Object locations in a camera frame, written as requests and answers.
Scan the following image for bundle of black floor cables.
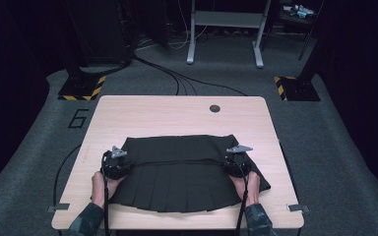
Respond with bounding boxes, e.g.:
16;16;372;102
133;53;248;97

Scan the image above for hand-held gripper cable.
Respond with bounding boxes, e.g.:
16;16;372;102
100;150;111;236
234;160;251;236

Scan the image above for black stand with striped base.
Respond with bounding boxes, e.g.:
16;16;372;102
273;32;323;102
57;0;107;102

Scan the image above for dark shelf rack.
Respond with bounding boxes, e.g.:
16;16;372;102
262;0;325;62

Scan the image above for grey tape piece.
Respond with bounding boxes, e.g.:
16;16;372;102
286;203;310;214
45;203;71;213

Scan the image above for right hand-held gripper cable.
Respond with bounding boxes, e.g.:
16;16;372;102
234;160;251;236

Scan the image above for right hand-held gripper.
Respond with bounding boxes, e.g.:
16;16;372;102
222;144;254;179

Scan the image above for thin black floor cable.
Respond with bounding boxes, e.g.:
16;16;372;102
52;143;84;208

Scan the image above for small items on shelf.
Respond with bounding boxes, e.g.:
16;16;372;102
283;3;315;20

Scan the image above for black pleated skirt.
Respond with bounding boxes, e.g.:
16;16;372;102
108;134;273;213

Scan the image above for grey metal desk frame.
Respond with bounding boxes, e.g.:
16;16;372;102
186;0;273;69

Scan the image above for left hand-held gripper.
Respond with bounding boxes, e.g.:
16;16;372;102
100;145;133;181

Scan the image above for left hand-held gripper cable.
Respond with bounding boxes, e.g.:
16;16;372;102
100;150;111;236

